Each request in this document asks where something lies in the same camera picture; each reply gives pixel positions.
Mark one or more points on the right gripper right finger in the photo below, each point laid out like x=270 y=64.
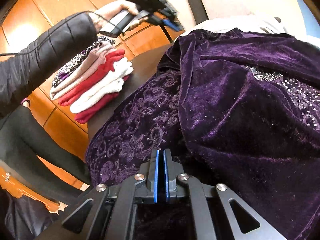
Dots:
x=170 y=176

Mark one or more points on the dark red folded garment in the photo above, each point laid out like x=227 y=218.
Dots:
x=100 y=99

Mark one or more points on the white fluffy folded garment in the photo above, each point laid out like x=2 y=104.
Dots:
x=122 y=68

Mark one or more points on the black jacket left forearm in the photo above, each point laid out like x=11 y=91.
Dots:
x=21 y=74

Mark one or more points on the purple velvet embroidered garment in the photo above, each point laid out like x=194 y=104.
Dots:
x=237 y=108

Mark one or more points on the person's left hand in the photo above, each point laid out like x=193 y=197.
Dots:
x=102 y=16

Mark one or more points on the light grey garment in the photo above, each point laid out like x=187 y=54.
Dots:
x=250 y=23

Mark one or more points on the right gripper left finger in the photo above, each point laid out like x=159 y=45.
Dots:
x=152 y=182

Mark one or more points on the beige pink folded garment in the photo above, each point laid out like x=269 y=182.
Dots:
x=93 y=55

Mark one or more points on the black trousered leg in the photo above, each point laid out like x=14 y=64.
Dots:
x=24 y=143

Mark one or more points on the red folded sweater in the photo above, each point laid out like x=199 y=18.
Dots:
x=96 y=72

